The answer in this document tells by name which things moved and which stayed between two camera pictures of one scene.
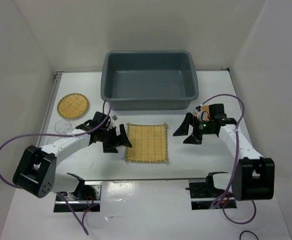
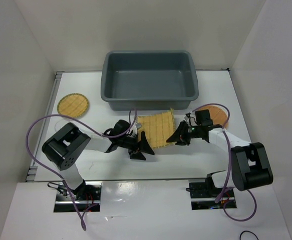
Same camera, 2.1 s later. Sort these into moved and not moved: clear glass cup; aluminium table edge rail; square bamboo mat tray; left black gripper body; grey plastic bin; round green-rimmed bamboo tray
Moved: square bamboo mat tray; left black gripper body
Not moved: aluminium table edge rail; grey plastic bin; clear glass cup; round green-rimmed bamboo tray
